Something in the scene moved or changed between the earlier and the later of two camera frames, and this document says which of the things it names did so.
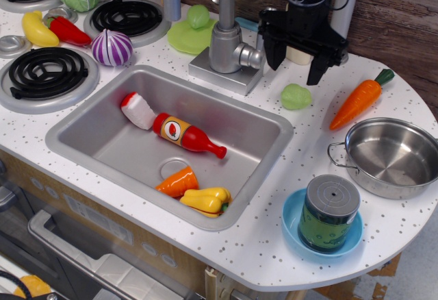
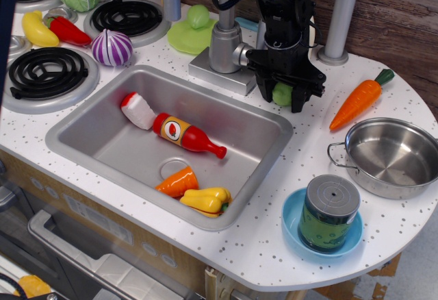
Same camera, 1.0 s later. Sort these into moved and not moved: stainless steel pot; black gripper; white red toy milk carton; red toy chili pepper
Moved: black gripper
Not moved: stainless steel pot; red toy chili pepper; white red toy milk carton
